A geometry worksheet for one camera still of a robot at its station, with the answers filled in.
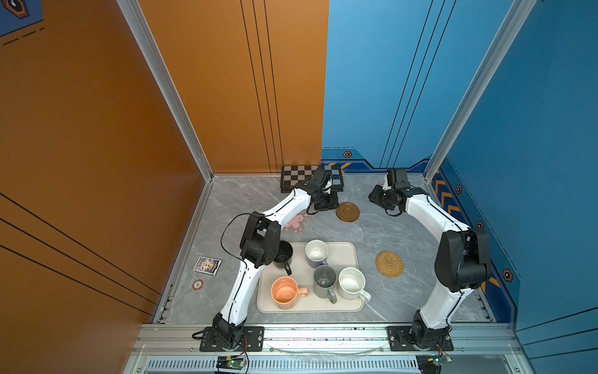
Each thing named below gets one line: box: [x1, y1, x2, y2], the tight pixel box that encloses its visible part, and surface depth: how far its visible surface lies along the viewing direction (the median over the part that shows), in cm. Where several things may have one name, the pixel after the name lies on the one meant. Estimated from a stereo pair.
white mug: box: [337, 266, 372, 303], surface depth 80 cm
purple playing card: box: [193, 255, 222, 276], surface depth 89 cm
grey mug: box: [313, 264, 338, 304], surface depth 77 cm
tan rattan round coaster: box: [375, 250, 405, 279], surface depth 91 cm
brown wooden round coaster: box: [335, 201, 361, 223], surface depth 107 cm
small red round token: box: [191, 279, 205, 291], surface depth 87 cm
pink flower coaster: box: [281, 211, 310, 235], surface depth 104 cm
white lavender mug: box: [305, 239, 330, 269], surface depth 88 cm
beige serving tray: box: [256, 241, 365, 315], surface depth 82 cm
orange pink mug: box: [270, 275, 310, 311], surface depth 79 cm
